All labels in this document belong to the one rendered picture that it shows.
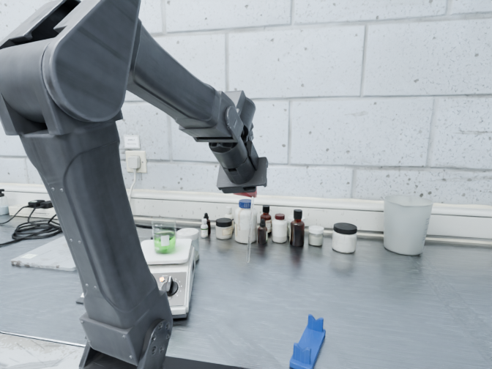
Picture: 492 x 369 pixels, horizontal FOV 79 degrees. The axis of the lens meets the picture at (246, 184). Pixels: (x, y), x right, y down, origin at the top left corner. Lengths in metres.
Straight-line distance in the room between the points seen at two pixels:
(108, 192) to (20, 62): 0.11
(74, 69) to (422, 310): 0.70
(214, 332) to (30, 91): 0.47
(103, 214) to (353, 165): 0.90
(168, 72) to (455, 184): 0.99
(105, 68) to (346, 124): 0.88
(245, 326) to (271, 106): 0.72
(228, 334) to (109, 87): 0.46
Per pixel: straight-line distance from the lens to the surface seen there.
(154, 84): 0.35
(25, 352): 0.66
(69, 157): 0.27
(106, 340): 0.37
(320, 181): 1.07
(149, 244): 0.75
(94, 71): 0.27
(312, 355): 0.55
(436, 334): 0.68
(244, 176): 0.57
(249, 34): 1.12
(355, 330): 0.63
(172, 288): 0.63
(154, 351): 0.37
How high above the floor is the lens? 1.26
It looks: 11 degrees down
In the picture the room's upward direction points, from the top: straight up
